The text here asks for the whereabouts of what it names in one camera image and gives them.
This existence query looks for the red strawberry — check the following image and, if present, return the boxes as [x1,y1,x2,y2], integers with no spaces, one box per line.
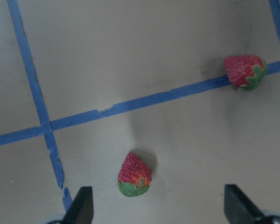
[224,54,267,91]
[118,152,152,197]

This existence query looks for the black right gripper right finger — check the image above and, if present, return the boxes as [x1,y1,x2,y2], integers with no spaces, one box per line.
[224,184,267,224]

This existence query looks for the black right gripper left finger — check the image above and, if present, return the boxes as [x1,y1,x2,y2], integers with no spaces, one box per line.
[62,186,94,224]

